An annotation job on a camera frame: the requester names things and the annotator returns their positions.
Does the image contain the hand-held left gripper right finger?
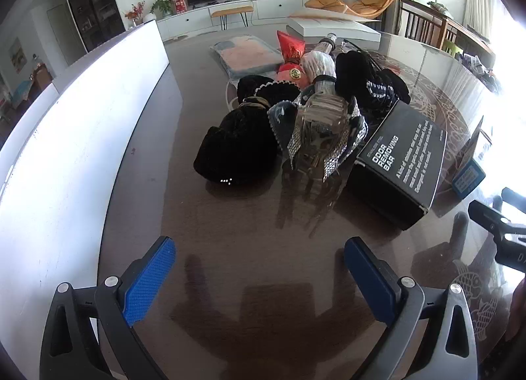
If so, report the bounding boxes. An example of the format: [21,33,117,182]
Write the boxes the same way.
[344,236,479,380]

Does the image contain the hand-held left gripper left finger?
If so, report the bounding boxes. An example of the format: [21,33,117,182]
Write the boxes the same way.
[39,235,177,380]

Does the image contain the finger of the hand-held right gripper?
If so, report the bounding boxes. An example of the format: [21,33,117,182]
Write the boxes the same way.
[500,187,526,214]
[467,199,526,238]

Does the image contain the black velvet drawstring pouch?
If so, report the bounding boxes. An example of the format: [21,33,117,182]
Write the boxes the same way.
[193,74,301,188]

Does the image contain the red bow-shaped packet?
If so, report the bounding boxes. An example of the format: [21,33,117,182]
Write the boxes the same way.
[275,30,314,89]

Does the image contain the clear packet with orange insert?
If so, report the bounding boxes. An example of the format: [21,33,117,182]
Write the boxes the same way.
[209,36,285,77]

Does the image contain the person's right hand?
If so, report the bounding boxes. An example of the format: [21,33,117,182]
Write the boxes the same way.
[507,277,526,343]

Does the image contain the small blue box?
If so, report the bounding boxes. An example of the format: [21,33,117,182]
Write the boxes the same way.
[451,116,487,200]

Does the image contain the black box with white print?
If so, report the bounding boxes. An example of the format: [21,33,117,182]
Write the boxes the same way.
[345,99,448,231]

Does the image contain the clutter on side table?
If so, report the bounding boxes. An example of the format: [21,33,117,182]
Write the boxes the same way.
[459,50,503,93]

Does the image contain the black sequined cloth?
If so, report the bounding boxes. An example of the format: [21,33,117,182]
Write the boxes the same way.
[334,50,412,118]

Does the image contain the dark wooden bench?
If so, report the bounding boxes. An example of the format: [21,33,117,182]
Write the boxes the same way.
[396,0,494,61]

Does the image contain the white flat box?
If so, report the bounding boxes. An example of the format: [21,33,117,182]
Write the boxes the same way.
[287,10,381,45]

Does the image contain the orange lounge chair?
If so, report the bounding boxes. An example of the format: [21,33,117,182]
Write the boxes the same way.
[304,0,396,21]

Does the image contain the red flowers in white vase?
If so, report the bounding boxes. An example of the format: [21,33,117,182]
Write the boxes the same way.
[124,1,147,29]

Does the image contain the green potted plant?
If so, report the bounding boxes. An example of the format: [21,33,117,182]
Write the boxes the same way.
[150,0,178,19]

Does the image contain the wooden stool with black legs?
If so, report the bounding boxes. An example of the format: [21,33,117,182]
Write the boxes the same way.
[210,5,254,31]

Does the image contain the white television cabinet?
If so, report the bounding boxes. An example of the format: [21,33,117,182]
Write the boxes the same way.
[155,0,305,42]

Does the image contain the framed wall picture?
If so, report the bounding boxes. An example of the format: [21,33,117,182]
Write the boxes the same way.
[9,36,28,75]

